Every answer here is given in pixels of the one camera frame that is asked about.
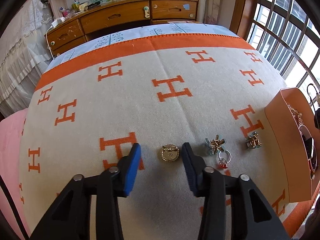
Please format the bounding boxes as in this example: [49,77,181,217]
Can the patterned curtain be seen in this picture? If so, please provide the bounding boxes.
[197,0,235,28]

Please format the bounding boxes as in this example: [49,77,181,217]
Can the gold crystal hair clip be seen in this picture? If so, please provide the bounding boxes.
[245,132,262,150]

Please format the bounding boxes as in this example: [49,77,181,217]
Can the beige orange H-pattern blanket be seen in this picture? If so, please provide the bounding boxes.
[20,34,319,239]

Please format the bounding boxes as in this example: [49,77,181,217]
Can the round gold brooch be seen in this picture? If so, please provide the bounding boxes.
[161,144,180,162]

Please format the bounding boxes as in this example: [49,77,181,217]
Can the metal window grille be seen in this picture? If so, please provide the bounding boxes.
[247,0,319,90]

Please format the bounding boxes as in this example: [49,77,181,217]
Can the wooden desk with drawers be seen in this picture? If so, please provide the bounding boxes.
[45,0,199,56]

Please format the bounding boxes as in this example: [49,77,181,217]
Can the blue flower hair clip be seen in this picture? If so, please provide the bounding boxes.
[205,135,226,155]

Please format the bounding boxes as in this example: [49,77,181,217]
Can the pink jewelry box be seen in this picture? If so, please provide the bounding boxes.
[265,88,319,203]

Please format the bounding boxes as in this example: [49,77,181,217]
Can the white power adapter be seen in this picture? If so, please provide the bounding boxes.
[51,17,66,28]

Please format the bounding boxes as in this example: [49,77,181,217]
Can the light blue floral bedsheet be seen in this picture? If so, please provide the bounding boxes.
[46,21,237,72]

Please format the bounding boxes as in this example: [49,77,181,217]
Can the white lace covered furniture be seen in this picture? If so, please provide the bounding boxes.
[1,0,53,117]

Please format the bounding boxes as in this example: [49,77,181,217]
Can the silver ring with red stone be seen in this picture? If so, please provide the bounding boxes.
[216,150,232,170]

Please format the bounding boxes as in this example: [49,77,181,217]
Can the pink bed sheet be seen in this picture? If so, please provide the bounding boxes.
[1,109,31,235]

